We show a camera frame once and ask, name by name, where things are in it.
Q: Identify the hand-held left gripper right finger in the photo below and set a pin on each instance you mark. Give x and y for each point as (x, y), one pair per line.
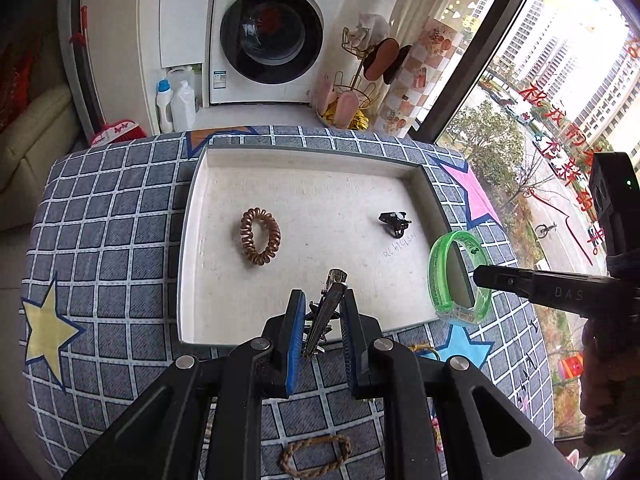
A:
(350, 340)

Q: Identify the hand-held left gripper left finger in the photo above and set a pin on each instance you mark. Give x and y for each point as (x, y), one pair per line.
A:
(297, 340)

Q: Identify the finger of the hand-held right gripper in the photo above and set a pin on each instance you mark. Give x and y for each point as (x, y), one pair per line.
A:
(530, 287)

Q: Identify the silver star hair clip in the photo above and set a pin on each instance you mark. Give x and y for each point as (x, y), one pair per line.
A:
(325, 310)

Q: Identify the white shallow tray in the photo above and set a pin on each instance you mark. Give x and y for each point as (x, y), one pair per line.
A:
(325, 200)

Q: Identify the person's right forearm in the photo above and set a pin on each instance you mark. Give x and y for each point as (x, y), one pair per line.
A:
(607, 385)

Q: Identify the red window decal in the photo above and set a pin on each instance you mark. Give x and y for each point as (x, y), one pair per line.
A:
(565, 135)

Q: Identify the black hair claw clip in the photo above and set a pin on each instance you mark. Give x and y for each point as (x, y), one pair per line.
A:
(395, 222)

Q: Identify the blue plaid star cloth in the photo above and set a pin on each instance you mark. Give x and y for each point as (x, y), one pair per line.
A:
(115, 220)

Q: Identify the yellow slippers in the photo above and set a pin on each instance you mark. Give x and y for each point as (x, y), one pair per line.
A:
(360, 121)

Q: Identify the pink checkered curtain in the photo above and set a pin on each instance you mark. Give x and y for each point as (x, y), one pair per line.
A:
(425, 75)

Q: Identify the pink slipper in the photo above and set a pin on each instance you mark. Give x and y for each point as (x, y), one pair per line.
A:
(345, 110)
(326, 92)

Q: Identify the clear plastic jug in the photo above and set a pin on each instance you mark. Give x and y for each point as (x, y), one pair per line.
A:
(183, 110)

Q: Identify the dark slipper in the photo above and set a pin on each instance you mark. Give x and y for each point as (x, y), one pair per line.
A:
(400, 62)

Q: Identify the white blue-capped detergent bottle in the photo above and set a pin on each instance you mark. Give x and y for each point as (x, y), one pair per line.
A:
(164, 110)

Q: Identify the brown slipper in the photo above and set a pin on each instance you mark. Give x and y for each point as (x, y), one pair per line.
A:
(380, 60)

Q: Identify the red white fabric bag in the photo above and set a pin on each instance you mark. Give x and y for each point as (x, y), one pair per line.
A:
(117, 132)

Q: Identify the white plastic jug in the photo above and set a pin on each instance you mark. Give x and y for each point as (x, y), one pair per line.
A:
(180, 74)

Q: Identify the white cloth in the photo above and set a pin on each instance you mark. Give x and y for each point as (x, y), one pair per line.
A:
(372, 25)

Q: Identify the white washing machine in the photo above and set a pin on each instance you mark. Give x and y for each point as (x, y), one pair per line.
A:
(270, 35)

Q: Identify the cream sofa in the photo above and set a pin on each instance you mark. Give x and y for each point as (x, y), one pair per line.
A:
(35, 150)

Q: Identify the white cabinet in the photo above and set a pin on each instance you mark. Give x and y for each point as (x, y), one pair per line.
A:
(150, 20)

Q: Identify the red cushion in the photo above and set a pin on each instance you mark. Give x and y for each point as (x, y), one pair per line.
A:
(20, 85)

